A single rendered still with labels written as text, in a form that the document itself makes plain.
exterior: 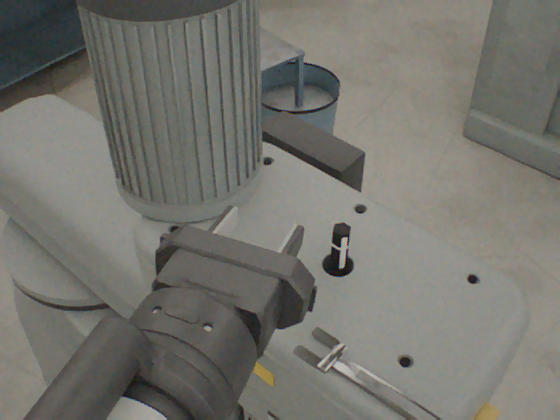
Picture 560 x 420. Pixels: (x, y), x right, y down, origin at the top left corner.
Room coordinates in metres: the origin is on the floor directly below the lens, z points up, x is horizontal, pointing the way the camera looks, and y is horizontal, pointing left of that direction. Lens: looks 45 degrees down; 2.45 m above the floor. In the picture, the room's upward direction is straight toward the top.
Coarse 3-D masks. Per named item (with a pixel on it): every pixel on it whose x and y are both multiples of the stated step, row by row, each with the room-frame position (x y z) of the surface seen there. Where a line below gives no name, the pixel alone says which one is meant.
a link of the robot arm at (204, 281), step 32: (160, 256) 0.31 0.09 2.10; (192, 256) 0.30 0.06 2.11; (224, 256) 0.30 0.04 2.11; (256, 256) 0.30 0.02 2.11; (288, 256) 0.30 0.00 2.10; (160, 288) 0.27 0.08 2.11; (192, 288) 0.26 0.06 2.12; (224, 288) 0.27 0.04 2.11; (256, 288) 0.27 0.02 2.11; (288, 288) 0.28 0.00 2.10; (160, 320) 0.22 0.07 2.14; (192, 320) 0.22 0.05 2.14; (224, 320) 0.23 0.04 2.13; (256, 320) 0.25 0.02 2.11; (288, 320) 0.27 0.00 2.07; (224, 352) 0.21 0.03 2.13; (256, 352) 0.23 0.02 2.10
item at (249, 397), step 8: (248, 392) 0.42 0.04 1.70; (256, 392) 0.41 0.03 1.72; (240, 400) 0.43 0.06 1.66; (248, 400) 0.42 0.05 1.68; (256, 400) 0.41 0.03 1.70; (264, 400) 0.40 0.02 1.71; (248, 408) 0.42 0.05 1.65; (256, 408) 0.41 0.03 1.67; (264, 408) 0.40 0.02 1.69; (272, 408) 0.39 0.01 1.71; (256, 416) 0.41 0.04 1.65; (264, 416) 0.40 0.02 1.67; (272, 416) 0.39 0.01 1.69; (280, 416) 0.38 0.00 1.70; (288, 416) 0.37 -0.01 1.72
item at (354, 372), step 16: (320, 336) 0.37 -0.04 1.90; (304, 352) 0.35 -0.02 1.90; (336, 352) 0.35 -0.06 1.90; (320, 368) 0.34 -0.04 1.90; (336, 368) 0.34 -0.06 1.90; (352, 368) 0.33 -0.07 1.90; (368, 384) 0.31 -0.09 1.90; (384, 384) 0.31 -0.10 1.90; (384, 400) 0.30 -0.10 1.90; (400, 400) 0.30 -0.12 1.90; (416, 416) 0.28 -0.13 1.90; (432, 416) 0.28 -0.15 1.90
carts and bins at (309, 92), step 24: (264, 48) 2.82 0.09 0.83; (288, 48) 2.82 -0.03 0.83; (264, 72) 2.94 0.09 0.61; (288, 72) 3.01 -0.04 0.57; (312, 72) 2.99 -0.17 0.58; (264, 96) 2.86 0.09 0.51; (288, 96) 2.86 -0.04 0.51; (312, 96) 2.86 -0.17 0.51; (336, 96) 2.82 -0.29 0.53; (264, 120) 2.63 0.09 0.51; (312, 120) 2.58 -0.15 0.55
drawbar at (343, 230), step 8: (336, 224) 0.49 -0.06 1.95; (344, 224) 0.49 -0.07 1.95; (336, 232) 0.47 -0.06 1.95; (344, 232) 0.47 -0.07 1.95; (336, 240) 0.47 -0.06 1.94; (336, 256) 0.47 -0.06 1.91; (336, 264) 0.47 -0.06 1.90; (344, 264) 0.47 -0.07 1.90; (336, 272) 0.47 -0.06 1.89; (344, 272) 0.47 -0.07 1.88
